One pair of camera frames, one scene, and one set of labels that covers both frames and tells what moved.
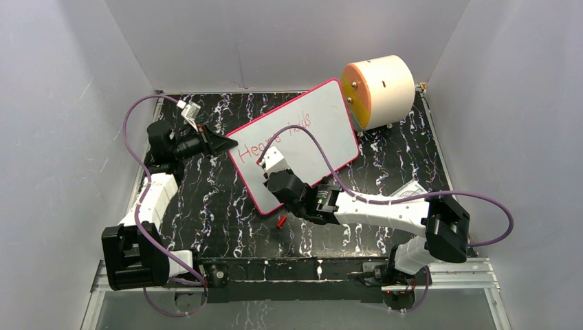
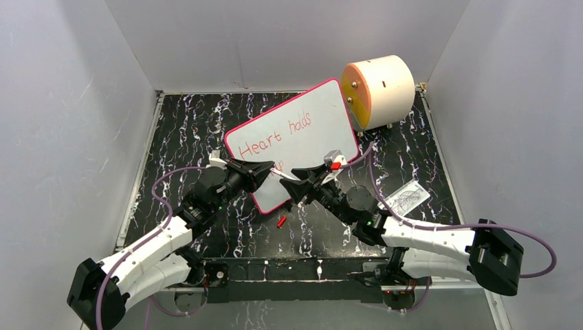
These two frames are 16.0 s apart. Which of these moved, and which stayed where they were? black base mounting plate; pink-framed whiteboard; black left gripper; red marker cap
Moved: black left gripper
Stayed: black base mounting plate; pink-framed whiteboard; red marker cap
